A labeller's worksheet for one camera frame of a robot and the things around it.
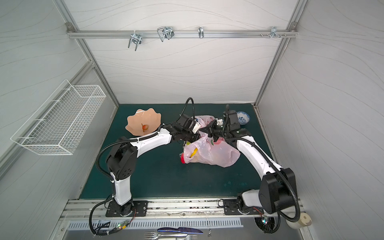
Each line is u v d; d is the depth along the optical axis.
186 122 0.71
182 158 0.79
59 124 0.69
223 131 0.65
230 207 0.73
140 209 0.73
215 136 0.72
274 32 0.76
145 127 1.04
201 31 0.73
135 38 0.79
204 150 0.73
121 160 0.49
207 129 0.71
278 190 0.41
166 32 0.77
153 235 0.66
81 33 0.80
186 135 0.75
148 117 1.10
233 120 0.63
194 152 0.82
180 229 0.69
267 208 0.46
